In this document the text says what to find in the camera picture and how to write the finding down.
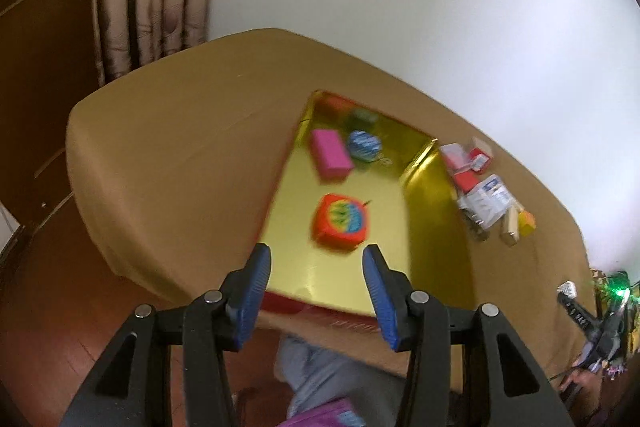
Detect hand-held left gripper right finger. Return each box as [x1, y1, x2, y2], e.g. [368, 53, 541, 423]
[362, 244, 576, 427]

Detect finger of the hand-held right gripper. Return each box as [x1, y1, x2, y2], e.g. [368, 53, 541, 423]
[556, 280, 601, 334]

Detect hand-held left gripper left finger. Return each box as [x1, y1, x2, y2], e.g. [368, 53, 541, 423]
[60, 243, 273, 427]

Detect gold rectangular tray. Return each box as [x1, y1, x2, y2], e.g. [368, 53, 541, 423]
[257, 89, 477, 320]

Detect yellow block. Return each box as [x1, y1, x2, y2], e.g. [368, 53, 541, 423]
[517, 209, 537, 238]

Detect wooden block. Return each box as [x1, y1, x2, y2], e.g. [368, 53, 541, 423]
[500, 204, 522, 248]

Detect clear plastic box blue label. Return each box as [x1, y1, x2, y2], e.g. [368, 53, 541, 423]
[462, 174, 516, 228]

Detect person's right hand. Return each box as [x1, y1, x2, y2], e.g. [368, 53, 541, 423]
[562, 367, 607, 410]

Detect colourful patterned cloth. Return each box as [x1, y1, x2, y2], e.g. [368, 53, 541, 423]
[590, 267, 640, 308]

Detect orange tin with tree print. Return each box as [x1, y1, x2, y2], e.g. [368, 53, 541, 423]
[311, 193, 372, 252]

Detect person's grey trouser leg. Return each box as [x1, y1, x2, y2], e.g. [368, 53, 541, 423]
[275, 334, 416, 418]

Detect person's purple garment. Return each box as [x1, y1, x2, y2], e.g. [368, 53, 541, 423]
[280, 397, 401, 427]

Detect red block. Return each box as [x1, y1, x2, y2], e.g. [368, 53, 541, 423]
[451, 169, 479, 196]

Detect pink block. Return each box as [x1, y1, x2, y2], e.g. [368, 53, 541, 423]
[310, 129, 356, 182]

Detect blue round patterned tin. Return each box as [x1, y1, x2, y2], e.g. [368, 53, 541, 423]
[346, 130, 383, 164]

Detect small clear box red contents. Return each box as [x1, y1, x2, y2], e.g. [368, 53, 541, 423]
[467, 137, 494, 170]

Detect dark green block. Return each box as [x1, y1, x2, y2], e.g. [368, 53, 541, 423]
[348, 108, 378, 131]

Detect brown wooden door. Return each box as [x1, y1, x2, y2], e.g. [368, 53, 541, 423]
[0, 0, 108, 228]

